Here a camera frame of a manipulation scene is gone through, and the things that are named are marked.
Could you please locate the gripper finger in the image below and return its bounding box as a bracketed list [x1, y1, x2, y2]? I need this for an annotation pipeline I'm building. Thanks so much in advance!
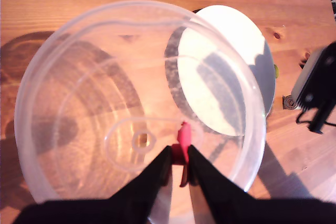
[110, 147, 173, 209]
[187, 146, 253, 209]

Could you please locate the clear plastic dome pink handle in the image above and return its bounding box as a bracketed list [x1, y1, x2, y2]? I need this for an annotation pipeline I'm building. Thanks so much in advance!
[14, 0, 267, 224]

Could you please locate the white ceramic plate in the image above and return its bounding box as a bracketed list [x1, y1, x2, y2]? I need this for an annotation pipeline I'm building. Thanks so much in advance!
[164, 5, 276, 137]

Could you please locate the black camera cable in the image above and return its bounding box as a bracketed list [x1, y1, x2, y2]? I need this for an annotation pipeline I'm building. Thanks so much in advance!
[296, 107, 336, 127]

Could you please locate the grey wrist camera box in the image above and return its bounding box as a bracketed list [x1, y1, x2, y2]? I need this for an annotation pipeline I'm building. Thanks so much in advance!
[282, 41, 336, 111]

